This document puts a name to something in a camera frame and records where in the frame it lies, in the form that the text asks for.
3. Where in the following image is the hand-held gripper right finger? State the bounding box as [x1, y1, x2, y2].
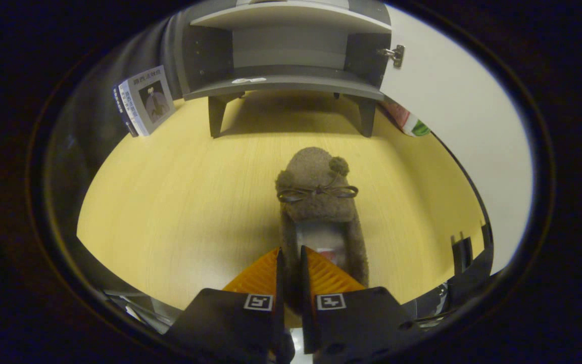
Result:
[299, 245, 425, 364]

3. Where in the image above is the brown fluffy shoe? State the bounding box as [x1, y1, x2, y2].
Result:
[275, 147, 370, 314]

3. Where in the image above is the white shoe cabinet door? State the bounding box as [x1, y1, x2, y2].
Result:
[379, 5, 534, 276]

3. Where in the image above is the watermelon slice toy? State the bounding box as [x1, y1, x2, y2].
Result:
[382, 99, 431, 138]

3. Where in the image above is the metal door hinge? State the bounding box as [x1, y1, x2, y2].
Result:
[378, 44, 406, 69]

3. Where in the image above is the blue spined book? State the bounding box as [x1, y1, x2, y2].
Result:
[112, 83, 140, 138]

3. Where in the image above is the black backdrop cloth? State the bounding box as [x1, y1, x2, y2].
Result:
[43, 13, 185, 243]

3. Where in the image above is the grey shoe cabinet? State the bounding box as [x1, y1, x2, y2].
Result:
[172, 0, 405, 140]

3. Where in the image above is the dark metal frame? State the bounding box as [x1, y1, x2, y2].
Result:
[415, 222, 495, 324]

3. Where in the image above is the white covered book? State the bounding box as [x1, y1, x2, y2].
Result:
[118, 65, 176, 137]

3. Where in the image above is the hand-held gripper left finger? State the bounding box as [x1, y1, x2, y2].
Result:
[165, 247, 296, 364]

